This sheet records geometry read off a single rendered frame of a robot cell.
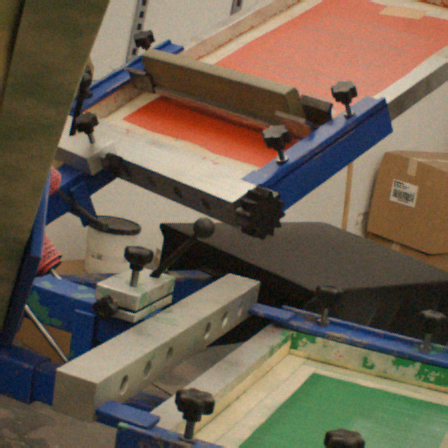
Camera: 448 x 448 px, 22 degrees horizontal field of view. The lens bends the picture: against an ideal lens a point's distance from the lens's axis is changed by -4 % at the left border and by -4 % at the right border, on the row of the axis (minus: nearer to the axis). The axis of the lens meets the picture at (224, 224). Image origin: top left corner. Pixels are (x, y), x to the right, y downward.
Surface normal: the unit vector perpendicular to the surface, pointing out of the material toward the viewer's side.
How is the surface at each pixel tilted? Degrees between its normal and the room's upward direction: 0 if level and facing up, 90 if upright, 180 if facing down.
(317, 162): 90
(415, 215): 90
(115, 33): 90
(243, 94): 124
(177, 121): 32
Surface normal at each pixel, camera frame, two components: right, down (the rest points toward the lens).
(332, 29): -0.24, -0.81
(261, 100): -0.72, 0.54
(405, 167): -0.71, 0.01
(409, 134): 0.64, 0.28
